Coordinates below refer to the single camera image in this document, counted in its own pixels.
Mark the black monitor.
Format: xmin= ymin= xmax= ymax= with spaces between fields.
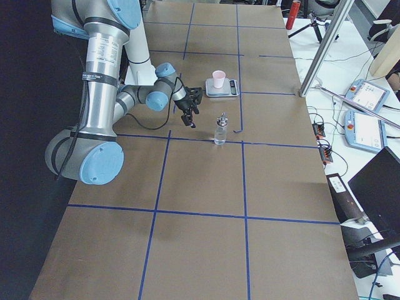
xmin=348 ymin=146 xmax=399 ymax=234

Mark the black camera cable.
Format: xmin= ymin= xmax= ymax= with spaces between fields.
xmin=126 ymin=74 xmax=185 ymax=131

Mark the orange terminal block far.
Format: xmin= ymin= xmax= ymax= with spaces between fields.
xmin=312 ymin=122 xmax=326 ymax=139

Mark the pink plastic cup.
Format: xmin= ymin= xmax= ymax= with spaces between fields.
xmin=212 ymin=70 xmax=226 ymax=89

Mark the glass sauce bottle steel cap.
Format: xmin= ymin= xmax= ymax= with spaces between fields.
xmin=214 ymin=112 xmax=228 ymax=145

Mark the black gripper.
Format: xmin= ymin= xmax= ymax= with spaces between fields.
xmin=174 ymin=89 xmax=199 ymax=128

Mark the blue teach pendant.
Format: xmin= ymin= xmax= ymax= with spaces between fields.
xmin=344 ymin=110 xmax=388 ymax=153
xmin=345 ymin=79 xmax=390 ymax=113

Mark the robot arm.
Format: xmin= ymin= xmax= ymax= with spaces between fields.
xmin=45 ymin=1 xmax=203 ymax=185

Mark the orange terminal block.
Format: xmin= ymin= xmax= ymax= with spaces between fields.
xmin=312 ymin=122 xmax=326 ymax=139
xmin=318 ymin=144 xmax=333 ymax=165

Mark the blue teach pendant near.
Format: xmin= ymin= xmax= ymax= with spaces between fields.
xmin=344 ymin=110 xmax=388 ymax=153

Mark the red cylinder bottle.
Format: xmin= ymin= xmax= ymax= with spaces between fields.
xmin=286 ymin=0 xmax=301 ymax=30

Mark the brown box white label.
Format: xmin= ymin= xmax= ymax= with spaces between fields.
xmin=326 ymin=173 xmax=364 ymax=223

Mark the black tripod leg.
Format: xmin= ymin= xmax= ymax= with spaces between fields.
xmin=288 ymin=12 xmax=331 ymax=44

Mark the aluminium frame post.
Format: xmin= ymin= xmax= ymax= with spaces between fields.
xmin=299 ymin=0 xmax=354 ymax=98

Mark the orange terminal block near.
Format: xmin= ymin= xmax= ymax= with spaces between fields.
xmin=318 ymin=144 xmax=333 ymax=165

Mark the silver digital kitchen scale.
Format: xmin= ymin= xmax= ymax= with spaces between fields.
xmin=205 ymin=78 xmax=240 ymax=98

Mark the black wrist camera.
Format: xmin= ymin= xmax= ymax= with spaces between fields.
xmin=186 ymin=87 xmax=203 ymax=105

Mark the brown paper table cover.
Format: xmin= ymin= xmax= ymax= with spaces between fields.
xmin=31 ymin=2 xmax=358 ymax=299

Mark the black office chair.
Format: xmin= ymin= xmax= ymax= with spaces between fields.
xmin=367 ymin=19 xmax=396 ymax=43

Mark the blue teach pendant far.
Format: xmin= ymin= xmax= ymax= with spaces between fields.
xmin=345 ymin=79 xmax=390 ymax=113

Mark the cardboard panel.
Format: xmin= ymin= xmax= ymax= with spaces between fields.
xmin=369 ymin=25 xmax=400 ymax=77

